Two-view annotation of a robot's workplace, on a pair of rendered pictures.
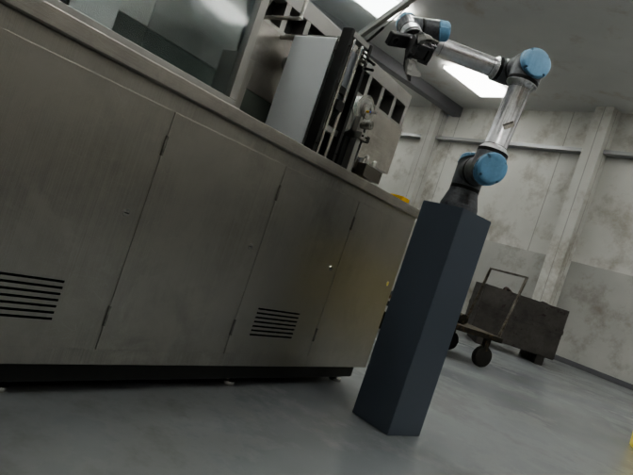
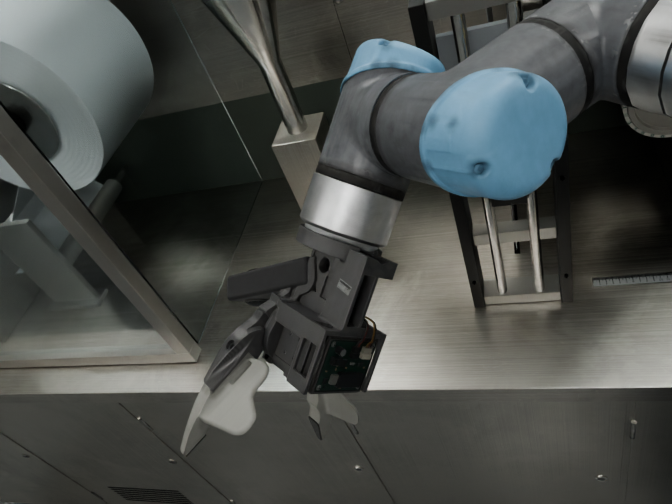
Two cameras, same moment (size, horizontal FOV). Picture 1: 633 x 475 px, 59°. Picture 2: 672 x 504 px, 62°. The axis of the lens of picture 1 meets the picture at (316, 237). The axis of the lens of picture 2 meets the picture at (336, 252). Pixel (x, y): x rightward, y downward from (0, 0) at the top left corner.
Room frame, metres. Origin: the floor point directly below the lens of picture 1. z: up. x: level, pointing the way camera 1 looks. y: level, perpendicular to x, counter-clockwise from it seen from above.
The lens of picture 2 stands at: (1.89, -0.44, 1.69)
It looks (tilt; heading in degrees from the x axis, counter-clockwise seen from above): 42 degrees down; 80
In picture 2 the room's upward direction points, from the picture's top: 24 degrees counter-clockwise
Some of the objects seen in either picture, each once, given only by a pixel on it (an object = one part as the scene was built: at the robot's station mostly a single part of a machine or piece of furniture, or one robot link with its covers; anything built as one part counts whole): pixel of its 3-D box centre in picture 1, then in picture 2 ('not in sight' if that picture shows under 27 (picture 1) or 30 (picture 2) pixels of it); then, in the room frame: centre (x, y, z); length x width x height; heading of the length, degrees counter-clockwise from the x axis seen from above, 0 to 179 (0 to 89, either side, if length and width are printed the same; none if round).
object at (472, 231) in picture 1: (421, 317); not in sight; (2.23, -0.50, 0.45); 0.20 x 0.20 x 0.90; 40
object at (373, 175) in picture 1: (340, 166); not in sight; (2.84, 0.00, 1.00); 0.40 x 0.16 x 0.06; 53
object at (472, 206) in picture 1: (461, 199); not in sight; (2.23, -0.50, 0.95); 0.15 x 0.15 x 0.10
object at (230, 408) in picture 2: (430, 40); (228, 411); (1.81, -0.15, 1.34); 0.09 x 0.06 x 0.03; 18
